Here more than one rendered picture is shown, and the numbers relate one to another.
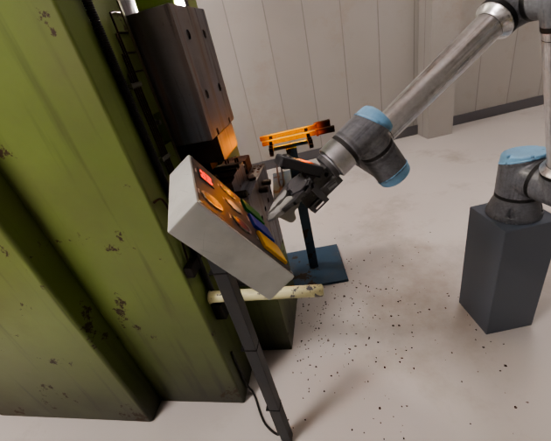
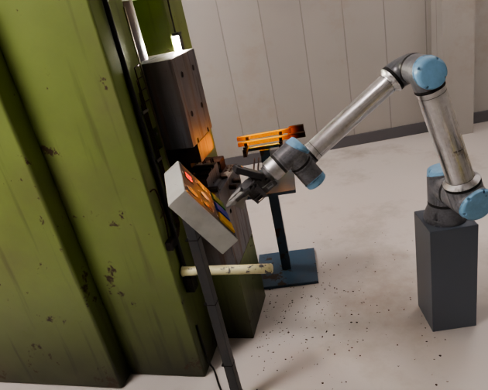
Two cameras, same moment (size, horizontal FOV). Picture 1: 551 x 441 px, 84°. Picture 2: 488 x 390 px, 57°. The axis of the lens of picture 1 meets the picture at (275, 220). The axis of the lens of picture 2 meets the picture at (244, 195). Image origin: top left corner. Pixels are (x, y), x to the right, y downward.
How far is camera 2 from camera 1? 0.97 m
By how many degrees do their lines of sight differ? 6
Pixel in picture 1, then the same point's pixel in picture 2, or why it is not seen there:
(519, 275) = (451, 273)
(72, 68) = (112, 107)
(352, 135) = (280, 155)
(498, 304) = (438, 301)
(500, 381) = (431, 366)
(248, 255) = (211, 224)
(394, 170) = (311, 178)
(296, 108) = (289, 97)
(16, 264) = (46, 230)
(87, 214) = (101, 197)
